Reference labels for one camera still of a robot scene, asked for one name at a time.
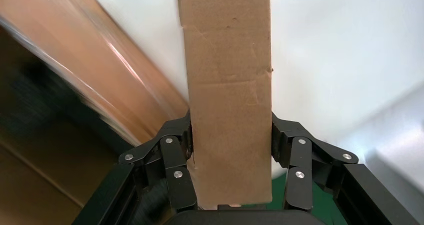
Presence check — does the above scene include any grey metal frame plate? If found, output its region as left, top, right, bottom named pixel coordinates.
left=362, top=84, right=424, bottom=224

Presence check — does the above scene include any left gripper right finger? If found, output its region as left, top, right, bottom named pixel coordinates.
left=272, top=112, right=412, bottom=225

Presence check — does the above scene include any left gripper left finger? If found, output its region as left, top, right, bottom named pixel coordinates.
left=72, top=110, right=198, bottom=225

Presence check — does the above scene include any large open cardboard box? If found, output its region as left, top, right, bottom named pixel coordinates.
left=0, top=0, right=190, bottom=225

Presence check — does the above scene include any small cardboard box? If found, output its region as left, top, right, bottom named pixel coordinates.
left=176, top=0, right=273, bottom=210

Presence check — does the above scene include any black foam insert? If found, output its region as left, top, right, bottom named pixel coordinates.
left=0, top=61, right=133, bottom=155

